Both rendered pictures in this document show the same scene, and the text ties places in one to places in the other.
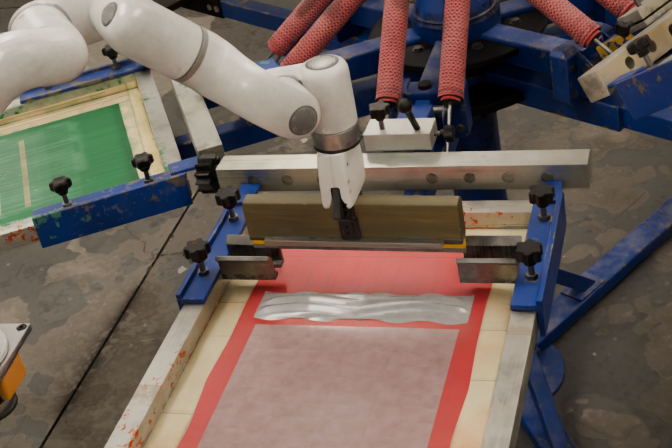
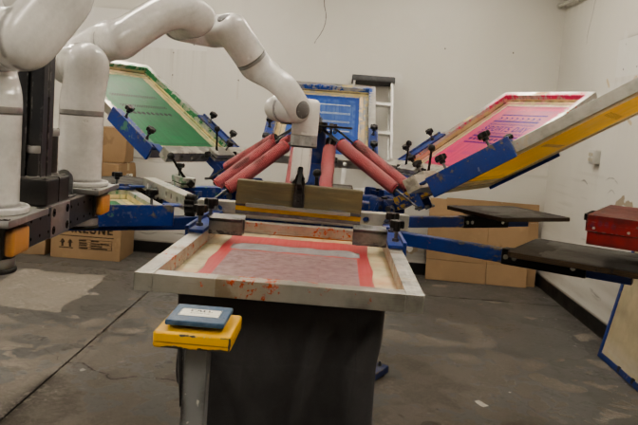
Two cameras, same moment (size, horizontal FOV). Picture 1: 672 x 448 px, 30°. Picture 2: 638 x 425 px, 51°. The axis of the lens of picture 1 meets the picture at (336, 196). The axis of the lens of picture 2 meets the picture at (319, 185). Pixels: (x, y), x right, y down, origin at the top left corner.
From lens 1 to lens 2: 105 cm
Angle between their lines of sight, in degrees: 32
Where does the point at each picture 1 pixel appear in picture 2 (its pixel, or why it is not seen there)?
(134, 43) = (235, 31)
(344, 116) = (314, 127)
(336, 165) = (305, 153)
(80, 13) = not seen: hidden behind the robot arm
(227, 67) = (272, 67)
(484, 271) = (367, 238)
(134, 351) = (47, 402)
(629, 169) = not seen: hidden behind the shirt
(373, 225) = (312, 200)
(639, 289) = not seen: hidden behind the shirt
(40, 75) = (192, 17)
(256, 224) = (242, 194)
